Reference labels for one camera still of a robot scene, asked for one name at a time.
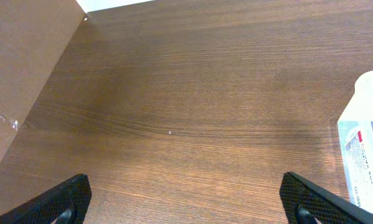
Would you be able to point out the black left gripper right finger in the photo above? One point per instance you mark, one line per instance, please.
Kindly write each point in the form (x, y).
(305, 202)

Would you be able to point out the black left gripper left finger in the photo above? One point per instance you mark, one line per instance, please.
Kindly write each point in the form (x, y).
(67, 202)

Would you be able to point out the white labelled plastic bottle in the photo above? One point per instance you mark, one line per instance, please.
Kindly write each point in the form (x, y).
(355, 131)

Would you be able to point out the brown cardboard box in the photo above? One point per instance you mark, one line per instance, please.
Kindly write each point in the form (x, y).
(33, 35)

